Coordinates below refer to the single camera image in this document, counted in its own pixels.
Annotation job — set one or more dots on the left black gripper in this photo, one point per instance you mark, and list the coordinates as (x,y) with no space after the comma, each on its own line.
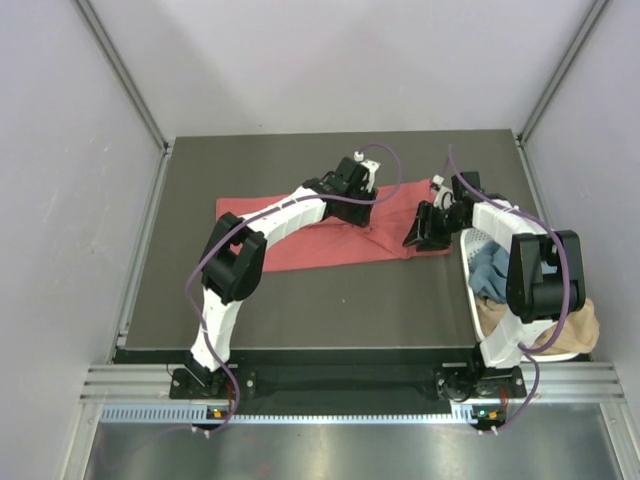
(361,217)

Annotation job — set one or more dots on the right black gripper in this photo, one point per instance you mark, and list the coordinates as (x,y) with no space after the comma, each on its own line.
(432,240)

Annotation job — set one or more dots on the red t shirt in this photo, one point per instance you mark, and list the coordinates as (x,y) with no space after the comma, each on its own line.
(334,242)

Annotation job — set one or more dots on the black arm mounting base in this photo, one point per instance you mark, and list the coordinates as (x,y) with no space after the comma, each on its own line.
(456,373)

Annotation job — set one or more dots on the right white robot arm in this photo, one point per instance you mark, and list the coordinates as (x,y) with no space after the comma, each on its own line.
(544,278)

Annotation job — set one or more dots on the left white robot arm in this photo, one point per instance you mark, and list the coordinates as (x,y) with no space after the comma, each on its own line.
(232,264)

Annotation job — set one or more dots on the white plastic laundry basket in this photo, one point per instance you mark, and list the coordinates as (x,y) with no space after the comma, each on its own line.
(471,242)

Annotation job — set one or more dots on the blue t shirt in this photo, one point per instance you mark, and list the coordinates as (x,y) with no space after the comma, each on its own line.
(488,271)

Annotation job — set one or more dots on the tan t shirt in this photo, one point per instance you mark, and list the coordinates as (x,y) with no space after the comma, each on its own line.
(579,335)

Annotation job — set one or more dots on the grey slotted cable duct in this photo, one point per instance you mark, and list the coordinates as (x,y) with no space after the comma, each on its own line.
(210,415)

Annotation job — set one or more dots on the aluminium front rail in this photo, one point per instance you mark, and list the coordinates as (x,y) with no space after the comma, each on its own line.
(565,382)

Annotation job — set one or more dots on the right aluminium frame post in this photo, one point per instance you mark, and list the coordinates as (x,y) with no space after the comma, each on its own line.
(587,25)

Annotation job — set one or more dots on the aluminium frame post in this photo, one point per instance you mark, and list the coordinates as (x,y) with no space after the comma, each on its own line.
(587,25)
(113,58)

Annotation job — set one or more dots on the left aluminium frame post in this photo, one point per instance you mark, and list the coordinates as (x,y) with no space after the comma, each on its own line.
(113,58)

